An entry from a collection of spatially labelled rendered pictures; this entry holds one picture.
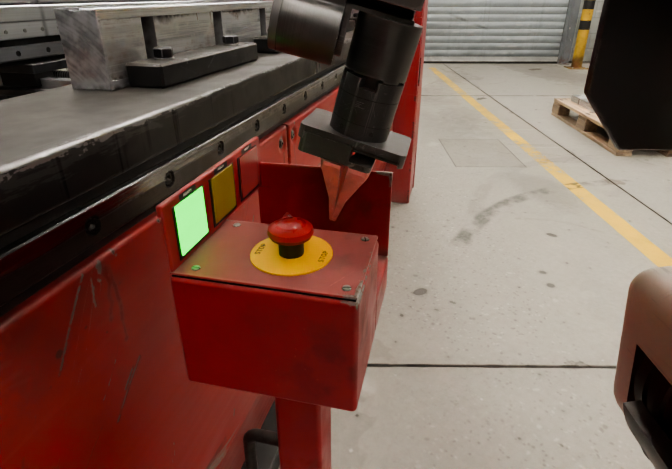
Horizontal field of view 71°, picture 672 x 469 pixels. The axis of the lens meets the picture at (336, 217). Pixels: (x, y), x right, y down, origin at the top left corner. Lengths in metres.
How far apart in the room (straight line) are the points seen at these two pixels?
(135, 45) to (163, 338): 0.38
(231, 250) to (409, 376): 1.05
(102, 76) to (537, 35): 7.71
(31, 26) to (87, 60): 0.29
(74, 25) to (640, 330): 0.66
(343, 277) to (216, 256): 0.11
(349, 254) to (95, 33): 0.42
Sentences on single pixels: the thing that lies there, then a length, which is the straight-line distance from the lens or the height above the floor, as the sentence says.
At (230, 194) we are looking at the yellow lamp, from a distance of 0.48.
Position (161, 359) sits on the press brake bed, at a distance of 0.61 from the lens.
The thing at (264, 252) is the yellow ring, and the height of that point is 0.78.
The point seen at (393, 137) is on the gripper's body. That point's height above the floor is 0.86.
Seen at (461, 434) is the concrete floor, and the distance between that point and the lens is 1.31.
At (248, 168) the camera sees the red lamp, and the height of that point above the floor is 0.82.
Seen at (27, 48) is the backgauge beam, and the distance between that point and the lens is 0.95.
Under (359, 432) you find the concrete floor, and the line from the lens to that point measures 1.28.
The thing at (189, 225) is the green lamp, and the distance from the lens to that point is 0.41.
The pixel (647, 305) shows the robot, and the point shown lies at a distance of 0.41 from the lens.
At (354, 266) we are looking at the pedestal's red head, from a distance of 0.39.
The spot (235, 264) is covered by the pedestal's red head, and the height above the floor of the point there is 0.78.
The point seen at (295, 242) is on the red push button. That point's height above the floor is 0.80.
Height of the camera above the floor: 0.99
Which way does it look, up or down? 26 degrees down
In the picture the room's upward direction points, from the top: straight up
